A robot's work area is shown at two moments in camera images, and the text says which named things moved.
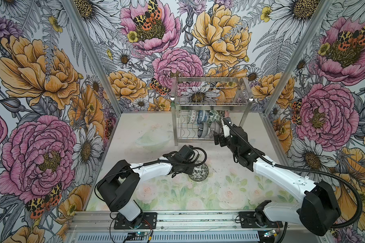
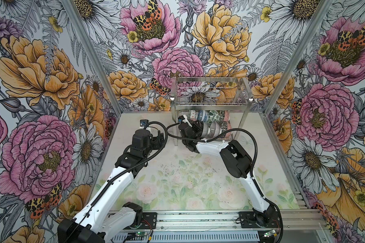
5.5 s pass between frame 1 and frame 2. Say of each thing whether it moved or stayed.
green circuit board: stayed
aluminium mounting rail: stayed
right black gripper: moved
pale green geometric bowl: stayed
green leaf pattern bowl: stayed
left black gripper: moved
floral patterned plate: moved
